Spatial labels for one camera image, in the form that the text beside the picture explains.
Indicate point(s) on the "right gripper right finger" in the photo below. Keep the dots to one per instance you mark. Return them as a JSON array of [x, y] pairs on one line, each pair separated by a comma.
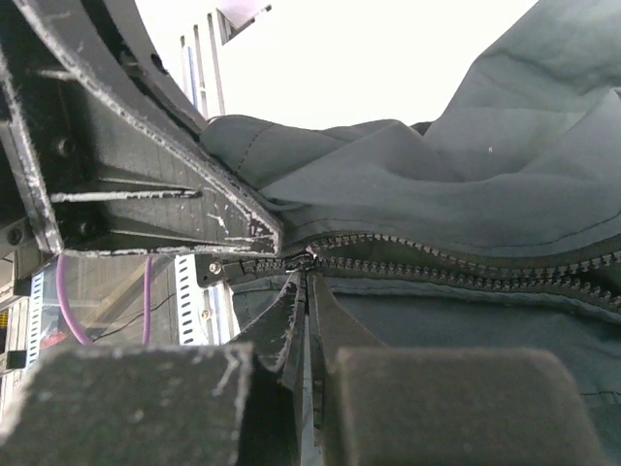
[[407, 406]]

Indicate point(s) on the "dark grey zip jacket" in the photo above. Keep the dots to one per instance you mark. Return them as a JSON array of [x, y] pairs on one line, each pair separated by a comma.
[[495, 226]]

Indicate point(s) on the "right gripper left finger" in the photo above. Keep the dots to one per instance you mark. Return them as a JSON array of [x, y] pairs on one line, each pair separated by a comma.
[[236, 404]]

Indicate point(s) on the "slotted grey cable duct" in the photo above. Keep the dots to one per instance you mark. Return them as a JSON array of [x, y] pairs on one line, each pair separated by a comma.
[[130, 301]]

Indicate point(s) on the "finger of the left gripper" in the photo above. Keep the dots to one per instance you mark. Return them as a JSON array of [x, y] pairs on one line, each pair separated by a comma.
[[92, 167], [120, 26]]

